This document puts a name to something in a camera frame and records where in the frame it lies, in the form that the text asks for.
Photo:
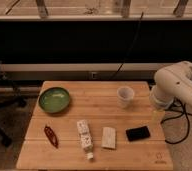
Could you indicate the green ceramic bowl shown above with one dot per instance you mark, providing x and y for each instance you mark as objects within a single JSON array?
[{"x": 54, "y": 100}]

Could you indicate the yellowish translucent end effector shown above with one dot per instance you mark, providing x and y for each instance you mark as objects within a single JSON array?
[{"x": 157, "y": 116}]

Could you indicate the red chili pepper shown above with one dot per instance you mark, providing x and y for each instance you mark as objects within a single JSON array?
[{"x": 51, "y": 136}]

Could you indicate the black smartphone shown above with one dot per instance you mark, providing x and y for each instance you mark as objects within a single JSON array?
[{"x": 138, "y": 133}]

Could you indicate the white labelled bottle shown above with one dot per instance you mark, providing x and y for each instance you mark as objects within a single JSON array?
[{"x": 85, "y": 138}]

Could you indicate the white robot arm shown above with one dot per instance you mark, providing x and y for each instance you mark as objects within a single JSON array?
[{"x": 173, "y": 81}]

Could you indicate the white rectangular box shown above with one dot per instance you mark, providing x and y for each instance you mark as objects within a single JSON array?
[{"x": 109, "y": 138}]

